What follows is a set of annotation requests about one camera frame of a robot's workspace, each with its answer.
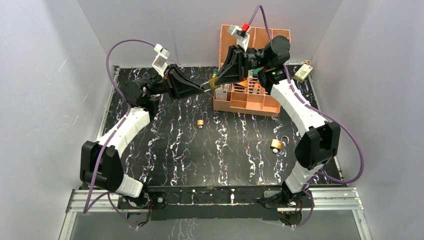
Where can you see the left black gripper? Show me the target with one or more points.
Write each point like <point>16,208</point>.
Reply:
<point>168,81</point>

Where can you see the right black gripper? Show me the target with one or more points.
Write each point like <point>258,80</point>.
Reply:
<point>236,57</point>

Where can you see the brass padlock with keys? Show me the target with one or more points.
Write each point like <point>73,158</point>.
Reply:
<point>210,85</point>

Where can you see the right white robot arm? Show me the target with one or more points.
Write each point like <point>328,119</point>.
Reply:
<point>319,138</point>

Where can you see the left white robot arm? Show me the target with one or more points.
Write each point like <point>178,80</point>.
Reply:
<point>100,164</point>

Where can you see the orange booklet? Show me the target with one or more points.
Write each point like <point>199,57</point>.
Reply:
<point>242,84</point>

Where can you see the white card boxes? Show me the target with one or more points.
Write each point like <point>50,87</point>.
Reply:
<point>223,93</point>

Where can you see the middle brass long-shackle padlock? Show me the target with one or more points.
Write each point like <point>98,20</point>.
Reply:
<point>201,122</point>

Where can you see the right brass padlock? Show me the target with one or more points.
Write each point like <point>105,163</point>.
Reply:
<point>277,145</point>

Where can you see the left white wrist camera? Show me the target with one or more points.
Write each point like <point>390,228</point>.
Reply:
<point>160,62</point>

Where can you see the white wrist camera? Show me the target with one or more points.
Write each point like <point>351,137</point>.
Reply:
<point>241,33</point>
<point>160,62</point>

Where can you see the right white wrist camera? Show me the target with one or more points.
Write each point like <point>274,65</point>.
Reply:
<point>241,33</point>

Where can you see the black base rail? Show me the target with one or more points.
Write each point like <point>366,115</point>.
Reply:
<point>217,202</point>

